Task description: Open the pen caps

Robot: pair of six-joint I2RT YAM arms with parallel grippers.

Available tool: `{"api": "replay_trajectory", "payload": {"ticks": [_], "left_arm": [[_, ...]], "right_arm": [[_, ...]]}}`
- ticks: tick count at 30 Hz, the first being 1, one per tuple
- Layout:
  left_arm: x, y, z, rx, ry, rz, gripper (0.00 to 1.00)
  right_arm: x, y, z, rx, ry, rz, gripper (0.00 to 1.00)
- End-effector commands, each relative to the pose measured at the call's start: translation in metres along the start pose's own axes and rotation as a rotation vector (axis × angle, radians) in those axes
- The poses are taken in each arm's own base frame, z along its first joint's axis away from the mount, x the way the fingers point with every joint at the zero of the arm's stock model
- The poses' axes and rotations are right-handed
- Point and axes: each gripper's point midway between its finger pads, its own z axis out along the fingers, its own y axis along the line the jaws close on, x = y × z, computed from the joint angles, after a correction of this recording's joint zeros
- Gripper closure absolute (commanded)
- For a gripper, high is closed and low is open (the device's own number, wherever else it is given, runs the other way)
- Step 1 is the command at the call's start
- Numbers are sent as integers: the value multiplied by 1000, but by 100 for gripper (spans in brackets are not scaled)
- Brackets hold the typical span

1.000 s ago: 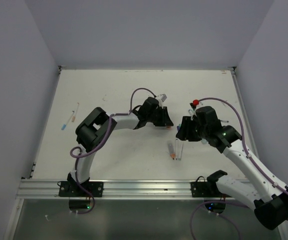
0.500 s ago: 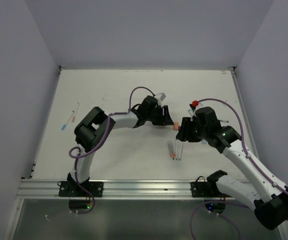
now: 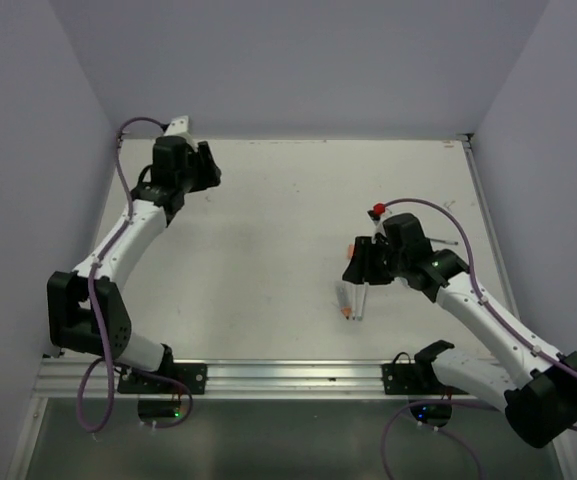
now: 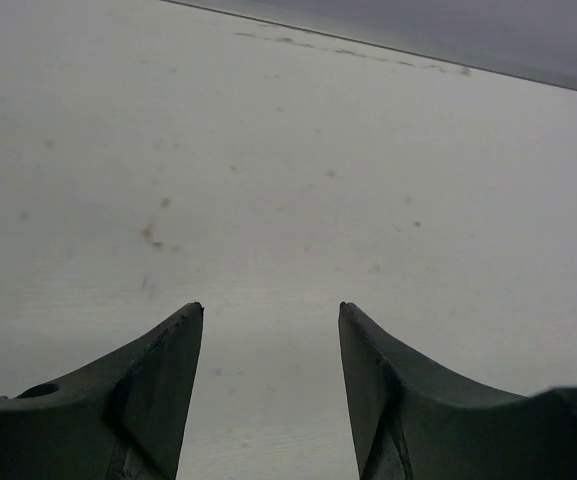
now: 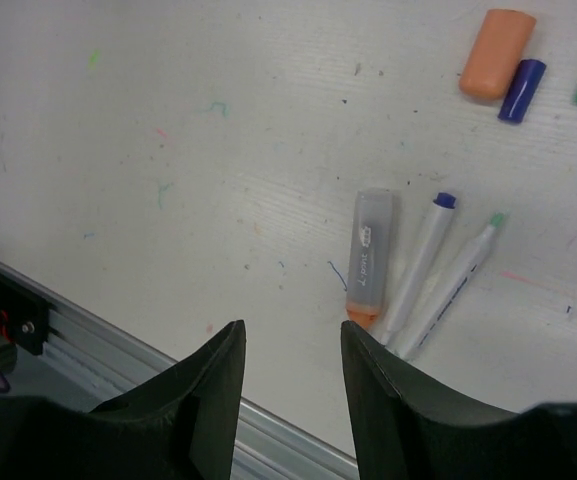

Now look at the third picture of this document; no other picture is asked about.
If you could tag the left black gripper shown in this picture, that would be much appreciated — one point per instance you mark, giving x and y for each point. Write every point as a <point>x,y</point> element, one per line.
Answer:
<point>210,173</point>

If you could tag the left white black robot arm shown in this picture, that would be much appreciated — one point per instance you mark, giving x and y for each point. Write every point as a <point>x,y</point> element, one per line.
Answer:
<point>86,310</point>

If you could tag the orange highlighter marker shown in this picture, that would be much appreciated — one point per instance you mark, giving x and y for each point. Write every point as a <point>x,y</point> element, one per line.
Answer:
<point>343,299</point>

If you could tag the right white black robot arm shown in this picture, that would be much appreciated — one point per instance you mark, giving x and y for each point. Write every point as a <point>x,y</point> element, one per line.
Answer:
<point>532,383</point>

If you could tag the purple capped white pen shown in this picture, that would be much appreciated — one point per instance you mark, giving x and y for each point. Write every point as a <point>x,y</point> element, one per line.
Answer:
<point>354,300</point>

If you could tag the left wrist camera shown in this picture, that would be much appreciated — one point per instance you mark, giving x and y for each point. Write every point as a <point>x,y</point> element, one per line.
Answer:
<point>178,126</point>

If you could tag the green white pen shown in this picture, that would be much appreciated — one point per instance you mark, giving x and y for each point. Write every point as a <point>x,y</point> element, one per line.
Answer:
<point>361,296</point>

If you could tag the aluminium rail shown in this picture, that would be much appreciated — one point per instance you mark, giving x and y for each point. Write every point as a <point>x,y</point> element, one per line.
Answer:
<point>240,380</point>

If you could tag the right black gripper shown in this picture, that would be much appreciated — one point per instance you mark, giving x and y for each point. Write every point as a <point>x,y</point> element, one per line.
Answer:
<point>360,266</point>

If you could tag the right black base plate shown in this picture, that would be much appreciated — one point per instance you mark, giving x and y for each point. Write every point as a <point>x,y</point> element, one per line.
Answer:
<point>405,376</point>

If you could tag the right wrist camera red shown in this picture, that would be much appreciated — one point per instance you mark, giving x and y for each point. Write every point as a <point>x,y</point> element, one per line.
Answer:
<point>376,212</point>

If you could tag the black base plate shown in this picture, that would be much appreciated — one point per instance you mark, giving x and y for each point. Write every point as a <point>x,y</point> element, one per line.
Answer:
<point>192,375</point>
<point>405,376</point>

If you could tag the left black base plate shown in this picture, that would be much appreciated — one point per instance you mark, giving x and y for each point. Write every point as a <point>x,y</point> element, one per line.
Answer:
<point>192,375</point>

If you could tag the blue ballpoint pen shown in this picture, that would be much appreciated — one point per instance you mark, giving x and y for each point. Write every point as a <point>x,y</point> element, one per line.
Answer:
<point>444,242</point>

